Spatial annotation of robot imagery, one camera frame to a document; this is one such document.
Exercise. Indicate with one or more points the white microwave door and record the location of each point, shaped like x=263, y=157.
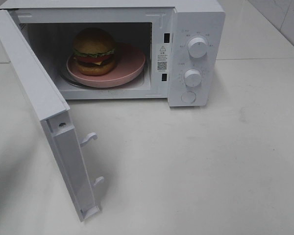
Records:
x=53, y=113

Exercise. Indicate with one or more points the pink plate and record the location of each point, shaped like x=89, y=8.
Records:
x=130, y=62

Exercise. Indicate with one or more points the white upper microwave knob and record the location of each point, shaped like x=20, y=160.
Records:
x=197, y=46

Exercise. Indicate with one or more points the white round door button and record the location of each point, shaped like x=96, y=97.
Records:
x=188, y=97

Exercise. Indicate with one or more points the white microwave oven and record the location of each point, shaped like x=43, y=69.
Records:
x=50, y=26

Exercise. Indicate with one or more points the white lower microwave knob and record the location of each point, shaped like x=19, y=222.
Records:
x=192, y=78

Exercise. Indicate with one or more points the burger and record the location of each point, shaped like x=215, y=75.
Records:
x=94, y=51

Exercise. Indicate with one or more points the white microwave knob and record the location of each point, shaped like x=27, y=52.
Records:
x=197, y=46
x=192, y=78

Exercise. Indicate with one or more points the white warning label sticker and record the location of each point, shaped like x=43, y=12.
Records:
x=162, y=57

